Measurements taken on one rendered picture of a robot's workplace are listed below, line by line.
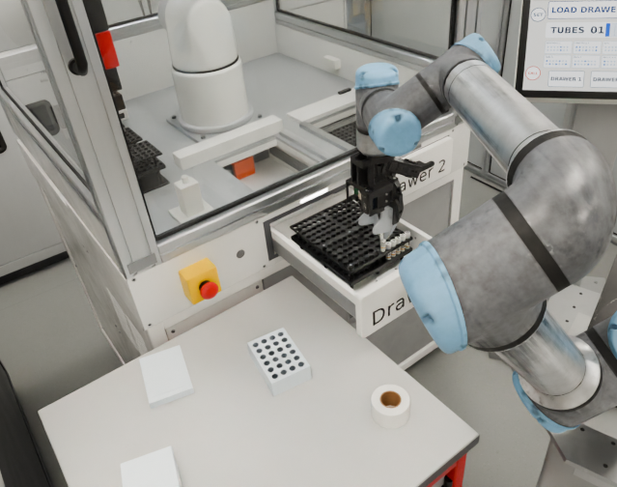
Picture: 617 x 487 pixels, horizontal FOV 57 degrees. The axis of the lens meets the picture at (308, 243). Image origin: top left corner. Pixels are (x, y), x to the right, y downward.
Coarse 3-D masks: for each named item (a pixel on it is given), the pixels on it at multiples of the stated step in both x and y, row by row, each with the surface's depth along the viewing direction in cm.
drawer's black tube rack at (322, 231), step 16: (336, 208) 135; (352, 208) 135; (304, 224) 131; (320, 224) 131; (336, 224) 130; (352, 224) 130; (368, 224) 129; (304, 240) 131; (320, 240) 126; (336, 240) 125; (352, 240) 126; (368, 240) 125; (320, 256) 126; (336, 256) 121; (352, 256) 120; (384, 256) 124; (400, 256) 124; (336, 272) 122; (368, 272) 120; (352, 288) 122
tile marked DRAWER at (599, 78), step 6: (594, 72) 158; (600, 72) 157; (606, 72) 157; (612, 72) 156; (594, 78) 158; (600, 78) 157; (606, 78) 157; (612, 78) 156; (594, 84) 158; (600, 84) 157; (606, 84) 157; (612, 84) 156
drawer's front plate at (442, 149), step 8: (448, 136) 154; (432, 144) 151; (440, 144) 151; (448, 144) 153; (416, 152) 148; (424, 152) 148; (432, 152) 150; (440, 152) 153; (448, 152) 155; (416, 160) 148; (424, 160) 150; (448, 160) 157; (448, 168) 158; (400, 176) 147; (432, 176) 155; (440, 176) 158; (408, 184) 151; (416, 184) 153; (424, 184) 155; (408, 192) 152
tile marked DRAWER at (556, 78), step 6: (552, 72) 160; (558, 72) 160; (564, 72) 160; (570, 72) 159; (576, 72) 159; (582, 72) 158; (552, 78) 160; (558, 78) 160; (564, 78) 160; (570, 78) 159; (576, 78) 159; (582, 78) 158; (552, 84) 160; (558, 84) 160; (564, 84) 159; (570, 84) 159; (576, 84) 159; (582, 84) 158
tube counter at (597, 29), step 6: (594, 24) 158; (600, 24) 158; (606, 24) 158; (612, 24) 157; (594, 30) 158; (600, 30) 158; (606, 30) 157; (612, 30) 157; (594, 36) 158; (600, 36) 158; (606, 36) 157; (612, 36) 157
